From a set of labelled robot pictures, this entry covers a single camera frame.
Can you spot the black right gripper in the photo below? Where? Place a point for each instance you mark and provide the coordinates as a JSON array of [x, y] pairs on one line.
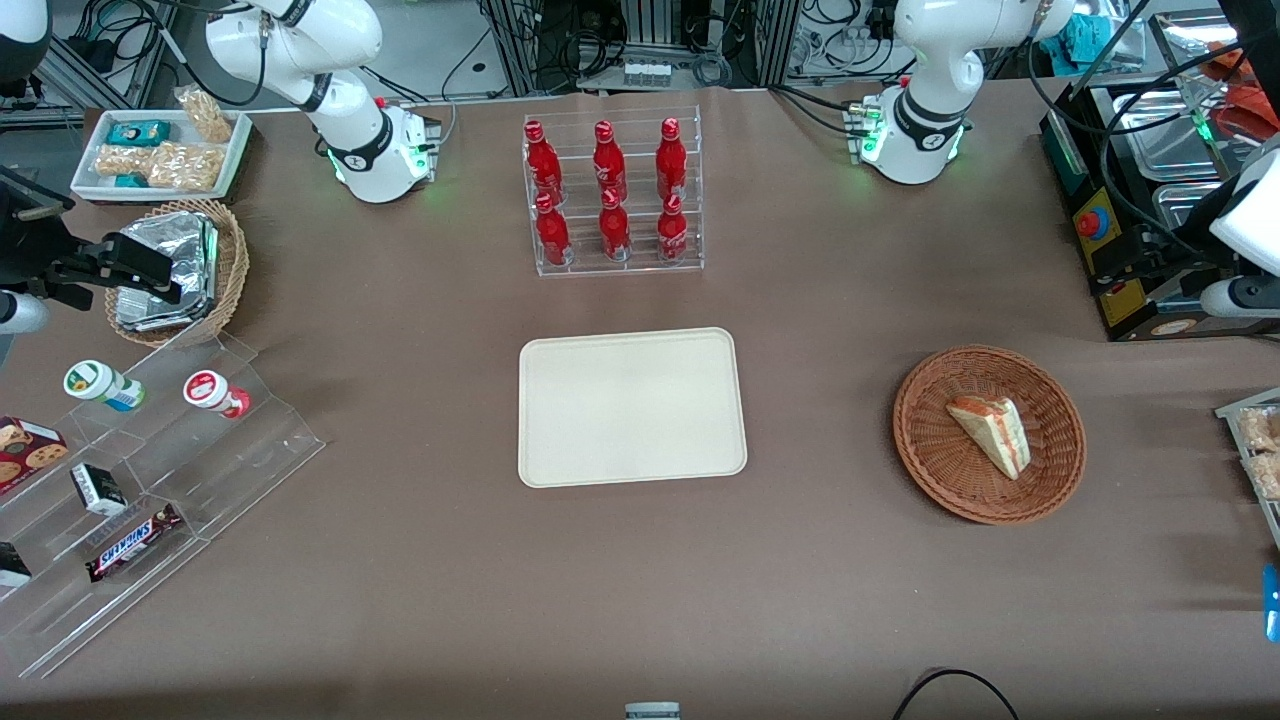
[[30, 243]]

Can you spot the triangular sandwich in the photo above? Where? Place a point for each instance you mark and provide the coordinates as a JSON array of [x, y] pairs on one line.
[[992, 432]]

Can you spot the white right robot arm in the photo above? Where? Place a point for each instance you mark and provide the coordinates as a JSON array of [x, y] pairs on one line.
[[352, 130]]

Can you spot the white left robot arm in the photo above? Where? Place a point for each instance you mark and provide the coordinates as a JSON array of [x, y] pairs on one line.
[[925, 120]]

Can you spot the white rectangular snack tray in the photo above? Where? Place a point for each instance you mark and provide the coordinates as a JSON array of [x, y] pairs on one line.
[[90, 186]]

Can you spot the tan wicker basket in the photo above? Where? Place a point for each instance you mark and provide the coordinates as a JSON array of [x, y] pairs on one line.
[[232, 270]]

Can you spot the clear snack tray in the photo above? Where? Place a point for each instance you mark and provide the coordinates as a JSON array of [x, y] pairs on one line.
[[1232, 410]]

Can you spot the brown wicker basket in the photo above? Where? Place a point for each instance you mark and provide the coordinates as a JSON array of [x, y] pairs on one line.
[[935, 450]]

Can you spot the beige plastic tray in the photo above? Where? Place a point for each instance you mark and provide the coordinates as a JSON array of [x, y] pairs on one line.
[[630, 410]]

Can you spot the steel food pan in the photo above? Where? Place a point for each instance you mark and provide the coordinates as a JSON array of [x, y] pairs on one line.
[[1160, 135], [1185, 205]]

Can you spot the foil wrapped package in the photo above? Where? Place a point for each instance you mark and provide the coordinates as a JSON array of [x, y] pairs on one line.
[[165, 316], [175, 250]]

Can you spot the small teal snack packet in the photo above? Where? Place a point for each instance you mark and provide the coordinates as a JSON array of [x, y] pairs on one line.
[[132, 181]]

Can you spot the green capped yogurt bottle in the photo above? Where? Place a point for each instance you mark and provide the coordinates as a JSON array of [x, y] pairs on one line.
[[100, 385]]

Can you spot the large clear bag of nuts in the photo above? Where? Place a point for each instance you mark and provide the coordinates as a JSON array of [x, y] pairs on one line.
[[185, 167]]

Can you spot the black yellow food warmer cabinet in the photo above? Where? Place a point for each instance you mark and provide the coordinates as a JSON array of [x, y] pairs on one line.
[[1065, 170]]

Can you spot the teal snack box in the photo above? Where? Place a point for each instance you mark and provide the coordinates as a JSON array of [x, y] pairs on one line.
[[138, 133]]

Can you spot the red capped yogurt bottle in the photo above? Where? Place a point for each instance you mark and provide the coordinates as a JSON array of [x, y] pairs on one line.
[[212, 392]]

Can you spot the orange fried food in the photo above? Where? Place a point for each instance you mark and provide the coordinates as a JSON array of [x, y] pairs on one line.
[[1250, 105]]

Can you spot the clear bag of snacks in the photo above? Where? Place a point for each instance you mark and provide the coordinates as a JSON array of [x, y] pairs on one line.
[[1262, 430], [1268, 476]]

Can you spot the red cookie box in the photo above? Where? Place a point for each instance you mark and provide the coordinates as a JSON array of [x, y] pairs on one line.
[[25, 450]]

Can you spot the small black white box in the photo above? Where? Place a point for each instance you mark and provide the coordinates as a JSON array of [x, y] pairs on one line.
[[98, 488]]

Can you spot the clear acrylic stepped shelf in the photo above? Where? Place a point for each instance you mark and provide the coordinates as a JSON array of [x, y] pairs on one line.
[[230, 470]]

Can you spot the teal cloth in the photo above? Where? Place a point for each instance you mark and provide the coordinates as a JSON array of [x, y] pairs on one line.
[[1075, 38]]

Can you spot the Snickers chocolate bar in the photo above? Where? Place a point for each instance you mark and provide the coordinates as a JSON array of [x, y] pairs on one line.
[[133, 542]]

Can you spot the blue plastic object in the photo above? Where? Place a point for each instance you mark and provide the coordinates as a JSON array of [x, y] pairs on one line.
[[1273, 600]]

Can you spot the red cola bottle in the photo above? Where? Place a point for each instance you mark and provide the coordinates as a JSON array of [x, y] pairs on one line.
[[608, 165], [671, 160], [672, 235], [552, 238], [614, 232], [543, 162]]

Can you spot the brown table cover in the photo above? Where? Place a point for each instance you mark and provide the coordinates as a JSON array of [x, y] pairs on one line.
[[450, 600]]

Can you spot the clear acrylic bottle rack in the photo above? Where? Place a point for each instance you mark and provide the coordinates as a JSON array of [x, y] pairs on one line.
[[640, 268]]

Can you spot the white power strip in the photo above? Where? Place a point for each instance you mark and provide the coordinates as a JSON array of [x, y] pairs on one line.
[[646, 73]]

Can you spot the grey metal object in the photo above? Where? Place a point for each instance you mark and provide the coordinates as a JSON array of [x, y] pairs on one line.
[[652, 712]]

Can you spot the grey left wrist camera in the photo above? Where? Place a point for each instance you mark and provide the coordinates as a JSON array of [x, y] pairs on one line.
[[1245, 298]]

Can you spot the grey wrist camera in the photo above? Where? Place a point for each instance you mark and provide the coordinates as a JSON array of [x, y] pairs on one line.
[[1245, 298], [20, 312]]

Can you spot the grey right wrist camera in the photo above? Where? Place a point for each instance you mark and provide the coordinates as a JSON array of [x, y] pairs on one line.
[[20, 312]]

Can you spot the aluminium frame rack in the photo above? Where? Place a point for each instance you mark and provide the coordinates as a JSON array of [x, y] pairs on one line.
[[520, 40]]

